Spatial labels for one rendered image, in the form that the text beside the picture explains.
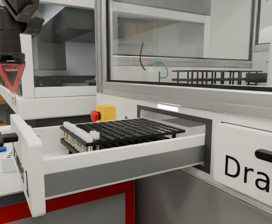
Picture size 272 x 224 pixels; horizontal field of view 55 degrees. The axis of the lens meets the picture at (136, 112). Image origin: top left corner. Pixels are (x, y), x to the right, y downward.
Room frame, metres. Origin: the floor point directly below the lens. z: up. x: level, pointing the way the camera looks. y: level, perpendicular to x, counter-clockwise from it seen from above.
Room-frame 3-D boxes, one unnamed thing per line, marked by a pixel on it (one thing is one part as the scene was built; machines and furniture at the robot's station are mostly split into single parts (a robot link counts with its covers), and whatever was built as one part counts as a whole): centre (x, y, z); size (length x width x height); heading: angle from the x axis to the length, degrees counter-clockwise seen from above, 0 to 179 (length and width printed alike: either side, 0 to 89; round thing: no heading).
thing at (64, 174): (0.57, 0.03, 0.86); 0.40 x 0.26 x 0.06; 120
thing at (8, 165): (0.71, 0.30, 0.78); 0.12 x 0.08 x 0.04; 105
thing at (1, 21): (0.69, 0.33, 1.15); 0.07 x 0.06 x 0.07; 156
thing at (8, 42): (0.68, 0.33, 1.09); 0.10 x 0.07 x 0.07; 18
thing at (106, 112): (0.90, 0.11, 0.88); 0.07 x 0.05 x 0.07; 30
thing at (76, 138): (0.51, 0.12, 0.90); 0.18 x 0.02 x 0.01; 30
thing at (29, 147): (0.46, 0.21, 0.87); 0.29 x 0.02 x 0.11; 30
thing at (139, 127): (0.56, 0.03, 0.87); 0.22 x 0.18 x 0.06; 120
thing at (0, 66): (0.69, 0.33, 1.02); 0.07 x 0.07 x 0.09; 18
